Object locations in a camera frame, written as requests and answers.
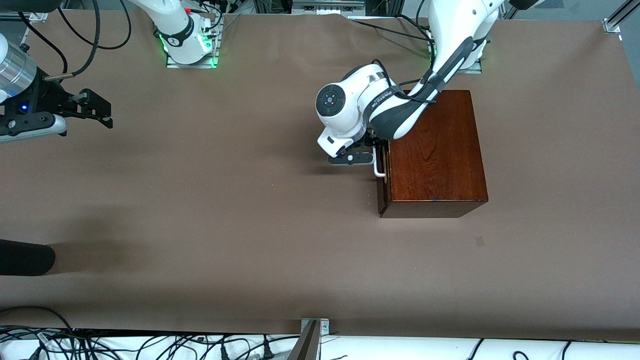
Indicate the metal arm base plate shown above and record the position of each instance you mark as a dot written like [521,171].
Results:
[192,65]
[472,71]

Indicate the brown paper table cover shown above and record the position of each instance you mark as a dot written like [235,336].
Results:
[200,200]

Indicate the silver corner bracket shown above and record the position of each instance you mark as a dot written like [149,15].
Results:
[324,327]

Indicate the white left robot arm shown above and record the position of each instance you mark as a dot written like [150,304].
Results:
[345,110]

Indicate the light wood drawer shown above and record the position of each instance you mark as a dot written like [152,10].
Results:
[384,192]

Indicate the dark brown wooden cabinet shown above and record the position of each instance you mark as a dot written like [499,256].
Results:
[435,150]

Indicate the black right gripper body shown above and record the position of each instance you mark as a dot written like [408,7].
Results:
[44,96]

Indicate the black foam-covered pole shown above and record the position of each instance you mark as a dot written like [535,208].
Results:
[25,257]

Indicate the dark grey metal bar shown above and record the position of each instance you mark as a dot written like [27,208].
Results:
[306,345]

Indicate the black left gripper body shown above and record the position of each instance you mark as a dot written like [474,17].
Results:
[371,142]

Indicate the aluminium corner profile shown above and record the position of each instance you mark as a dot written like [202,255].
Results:
[611,25]

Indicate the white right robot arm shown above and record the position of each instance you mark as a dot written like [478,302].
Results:
[175,20]

